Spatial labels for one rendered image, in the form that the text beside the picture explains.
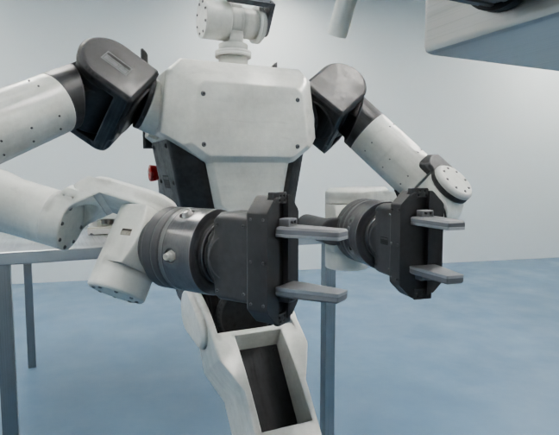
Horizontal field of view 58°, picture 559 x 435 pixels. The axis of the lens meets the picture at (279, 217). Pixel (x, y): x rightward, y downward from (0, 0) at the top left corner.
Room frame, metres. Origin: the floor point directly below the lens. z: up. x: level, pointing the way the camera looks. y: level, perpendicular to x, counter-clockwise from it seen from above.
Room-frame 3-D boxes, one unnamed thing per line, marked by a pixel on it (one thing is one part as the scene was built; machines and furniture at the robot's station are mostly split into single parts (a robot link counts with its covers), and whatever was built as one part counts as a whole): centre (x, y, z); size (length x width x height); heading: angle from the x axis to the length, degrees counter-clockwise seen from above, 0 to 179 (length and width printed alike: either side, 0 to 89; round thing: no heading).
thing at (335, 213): (0.72, -0.10, 0.96); 0.11 x 0.11 x 0.11; 17
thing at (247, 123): (0.96, 0.11, 1.10); 0.34 x 0.30 x 0.36; 115
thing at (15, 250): (2.21, 0.58, 0.82); 1.50 x 1.10 x 0.04; 24
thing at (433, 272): (0.53, -0.17, 0.94); 0.06 x 0.03 x 0.02; 17
